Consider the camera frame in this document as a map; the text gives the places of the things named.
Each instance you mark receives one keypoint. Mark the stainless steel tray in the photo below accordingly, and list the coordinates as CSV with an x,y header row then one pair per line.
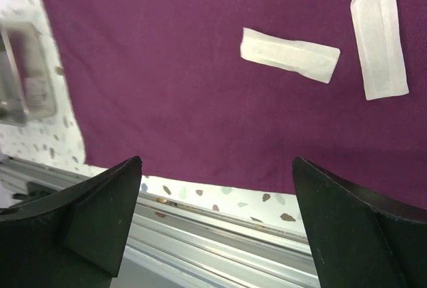
x,y
27,92

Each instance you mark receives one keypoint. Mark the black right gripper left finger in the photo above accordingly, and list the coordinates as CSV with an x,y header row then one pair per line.
x,y
74,237

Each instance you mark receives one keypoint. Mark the white sterile packet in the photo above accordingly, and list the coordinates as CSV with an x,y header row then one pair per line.
x,y
377,31
311,60

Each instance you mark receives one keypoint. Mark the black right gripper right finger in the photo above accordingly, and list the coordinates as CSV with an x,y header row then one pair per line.
x,y
358,237

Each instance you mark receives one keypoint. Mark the purple cloth mat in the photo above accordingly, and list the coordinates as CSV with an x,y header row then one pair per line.
x,y
164,80

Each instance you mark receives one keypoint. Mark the aluminium rail frame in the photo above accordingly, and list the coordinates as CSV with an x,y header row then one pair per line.
x,y
190,235

